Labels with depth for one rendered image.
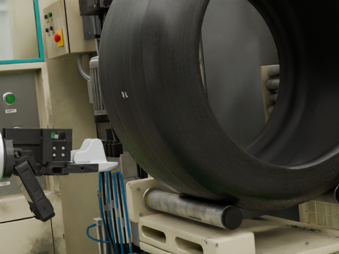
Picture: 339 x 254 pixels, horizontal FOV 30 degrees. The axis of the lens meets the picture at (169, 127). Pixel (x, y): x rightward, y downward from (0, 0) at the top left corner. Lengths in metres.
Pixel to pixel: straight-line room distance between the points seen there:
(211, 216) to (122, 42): 0.37
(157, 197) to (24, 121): 0.55
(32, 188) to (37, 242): 0.72
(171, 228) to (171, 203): 0.06
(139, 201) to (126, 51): 0.45
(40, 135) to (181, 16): 0.32
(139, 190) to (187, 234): 0.24
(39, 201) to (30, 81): 0.77
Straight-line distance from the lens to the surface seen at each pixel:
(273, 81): 1.81
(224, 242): 1.21
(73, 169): 1.11
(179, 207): 1.35
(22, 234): 1.81
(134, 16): 1.17
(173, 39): 1.10
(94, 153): 1.14
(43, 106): 1.82
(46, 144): 1.10
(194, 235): 1.27
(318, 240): 1.41
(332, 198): 1.38
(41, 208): 1.12
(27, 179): 1.11
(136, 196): 1.49
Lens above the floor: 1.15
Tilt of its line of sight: 3 degrees down
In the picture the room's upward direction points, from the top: 6 degrees counter-clockwise
